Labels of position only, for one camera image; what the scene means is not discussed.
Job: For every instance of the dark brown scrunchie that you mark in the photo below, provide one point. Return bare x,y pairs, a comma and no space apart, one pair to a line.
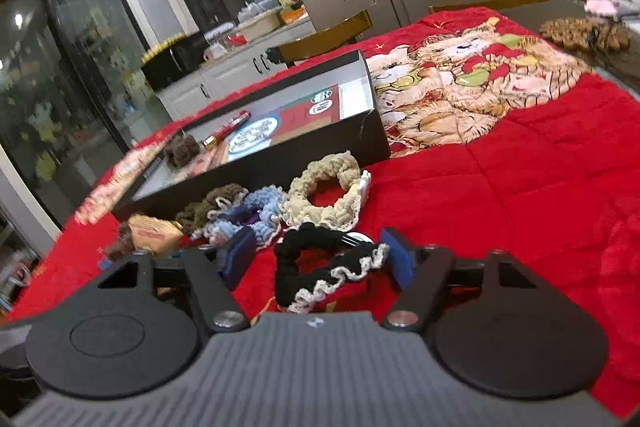
181,151

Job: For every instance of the black box with white interior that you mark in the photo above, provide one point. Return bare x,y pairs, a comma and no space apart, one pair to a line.
310,157

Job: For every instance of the white kitchen cabinet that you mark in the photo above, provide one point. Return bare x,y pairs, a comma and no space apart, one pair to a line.
225,77

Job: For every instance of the blue crochet scrunchie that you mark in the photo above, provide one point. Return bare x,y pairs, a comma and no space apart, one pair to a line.
265,207

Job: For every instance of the red tube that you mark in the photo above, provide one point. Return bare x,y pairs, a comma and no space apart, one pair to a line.
236,122

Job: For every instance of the beige crochet scrunchie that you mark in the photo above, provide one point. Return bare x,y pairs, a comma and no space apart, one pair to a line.
300,187

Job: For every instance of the pink cloth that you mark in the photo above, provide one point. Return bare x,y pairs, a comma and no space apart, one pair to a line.
612,3

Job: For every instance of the black scrunchie with white edge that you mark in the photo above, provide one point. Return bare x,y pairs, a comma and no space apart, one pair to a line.
310,279

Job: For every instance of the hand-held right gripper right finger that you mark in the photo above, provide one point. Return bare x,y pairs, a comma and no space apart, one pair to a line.
400,259

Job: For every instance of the row of golden chocolates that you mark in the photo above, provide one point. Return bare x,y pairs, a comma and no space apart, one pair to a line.
162,47

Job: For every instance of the gold lipstick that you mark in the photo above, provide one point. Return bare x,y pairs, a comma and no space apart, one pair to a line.
211,140

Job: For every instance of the brown scrunchie with white edge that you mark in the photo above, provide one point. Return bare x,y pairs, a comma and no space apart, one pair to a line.
210,204

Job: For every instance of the white hair clip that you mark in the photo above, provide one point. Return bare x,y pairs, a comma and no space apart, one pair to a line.
365,187

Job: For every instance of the white cup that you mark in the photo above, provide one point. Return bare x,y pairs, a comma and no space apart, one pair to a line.
215,52

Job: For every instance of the red printed blanket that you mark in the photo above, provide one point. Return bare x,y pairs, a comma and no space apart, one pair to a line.
500,207

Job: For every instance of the glass sliding door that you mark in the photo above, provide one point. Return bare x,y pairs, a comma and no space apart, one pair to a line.
55,97

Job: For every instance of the black microwave oven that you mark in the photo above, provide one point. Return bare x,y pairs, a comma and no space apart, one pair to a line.
172,59

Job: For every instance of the silver metal clip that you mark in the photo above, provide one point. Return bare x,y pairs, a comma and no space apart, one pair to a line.
357,238

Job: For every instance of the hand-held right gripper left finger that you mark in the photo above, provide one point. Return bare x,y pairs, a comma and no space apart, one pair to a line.
241,253

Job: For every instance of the beige plastic basin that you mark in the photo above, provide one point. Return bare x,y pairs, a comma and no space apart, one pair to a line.
260,26

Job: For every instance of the brown crochet mat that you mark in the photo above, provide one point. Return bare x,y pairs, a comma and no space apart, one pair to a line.
585,34

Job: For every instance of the tan snack packet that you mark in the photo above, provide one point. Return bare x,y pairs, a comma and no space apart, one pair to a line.
152,232

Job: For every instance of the printed paper sheet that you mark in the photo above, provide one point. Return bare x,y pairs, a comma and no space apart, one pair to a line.
295,119

